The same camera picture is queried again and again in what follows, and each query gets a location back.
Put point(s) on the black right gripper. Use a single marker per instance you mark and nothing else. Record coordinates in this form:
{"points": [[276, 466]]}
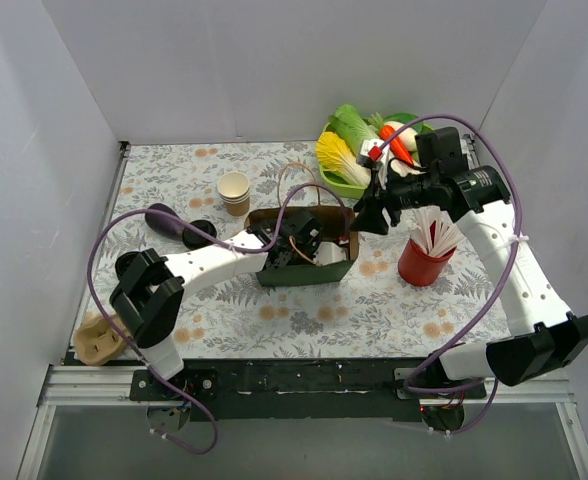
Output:
{"points": [[383, 198]]}

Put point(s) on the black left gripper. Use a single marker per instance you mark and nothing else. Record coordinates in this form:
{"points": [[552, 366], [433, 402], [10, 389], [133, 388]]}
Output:
{"points": [[284, 255]]}

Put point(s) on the brown and green paper bag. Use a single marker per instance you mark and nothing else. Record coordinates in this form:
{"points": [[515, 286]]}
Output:
{"points": [[335, 220]]}

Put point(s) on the black coffee cup lid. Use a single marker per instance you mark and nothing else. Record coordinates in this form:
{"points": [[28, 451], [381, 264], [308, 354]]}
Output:
{"points": [[194, 241]]}

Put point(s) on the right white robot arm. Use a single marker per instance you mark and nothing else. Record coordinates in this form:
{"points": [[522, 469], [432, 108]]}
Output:
{"points": [[545, 335]]}

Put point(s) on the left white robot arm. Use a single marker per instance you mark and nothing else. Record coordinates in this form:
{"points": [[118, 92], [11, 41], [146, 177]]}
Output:
{"points": [[151, 290]]}

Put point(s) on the green plastic vegetable tray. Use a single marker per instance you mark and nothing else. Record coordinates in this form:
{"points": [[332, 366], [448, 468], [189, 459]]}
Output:
{"points": [[348, 191]]}

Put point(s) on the red straw holder cup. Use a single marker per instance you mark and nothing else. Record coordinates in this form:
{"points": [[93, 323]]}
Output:
{"points": [[419, 269]]}

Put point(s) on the yellow napa cabbage leaf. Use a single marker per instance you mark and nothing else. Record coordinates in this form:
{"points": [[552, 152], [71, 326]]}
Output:
{"points": [[335, 156]]}

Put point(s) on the stack of paper cups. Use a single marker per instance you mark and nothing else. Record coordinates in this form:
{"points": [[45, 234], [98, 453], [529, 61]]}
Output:
{"points": [[234, 190]]}

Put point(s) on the orange carrot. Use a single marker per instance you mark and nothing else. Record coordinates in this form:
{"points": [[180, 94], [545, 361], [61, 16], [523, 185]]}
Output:
{"points": [[396, 144]]}

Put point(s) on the white radish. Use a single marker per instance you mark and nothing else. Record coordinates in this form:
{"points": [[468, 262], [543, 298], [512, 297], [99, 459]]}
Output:
{"points": [[408, 137]]}

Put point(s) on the floral patterned table mat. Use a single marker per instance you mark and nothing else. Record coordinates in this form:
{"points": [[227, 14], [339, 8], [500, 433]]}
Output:
{"points": [[371, 312]]}

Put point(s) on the green napa cabbage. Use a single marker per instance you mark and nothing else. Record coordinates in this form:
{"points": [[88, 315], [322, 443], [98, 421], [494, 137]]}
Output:
{"points": [[348, 124]]}

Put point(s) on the dark green spinach leaf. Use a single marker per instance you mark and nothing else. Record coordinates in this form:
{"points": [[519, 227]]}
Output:
{"points": [[402, 117]]}

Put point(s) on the purple eggplant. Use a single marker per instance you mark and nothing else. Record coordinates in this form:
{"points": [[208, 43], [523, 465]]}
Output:
{"points": [[164, 221]]}

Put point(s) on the stack of black lids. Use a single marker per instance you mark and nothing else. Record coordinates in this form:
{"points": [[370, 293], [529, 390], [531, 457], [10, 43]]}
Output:
{"points": [[123, 263]]}

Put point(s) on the brown cardboard cup carrier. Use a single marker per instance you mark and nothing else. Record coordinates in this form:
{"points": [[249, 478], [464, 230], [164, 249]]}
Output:
{"points": [[96, 342]]}

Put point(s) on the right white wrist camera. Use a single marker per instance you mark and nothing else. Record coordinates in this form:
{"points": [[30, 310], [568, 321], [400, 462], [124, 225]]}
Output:
{"points": [[376, 158]]}

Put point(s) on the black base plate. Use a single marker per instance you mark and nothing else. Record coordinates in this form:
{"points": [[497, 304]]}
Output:
{"points": [[267, 389]]}

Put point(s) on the aluminium frame rail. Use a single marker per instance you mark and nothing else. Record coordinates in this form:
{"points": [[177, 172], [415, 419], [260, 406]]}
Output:
{"points": [[290, 419]]}

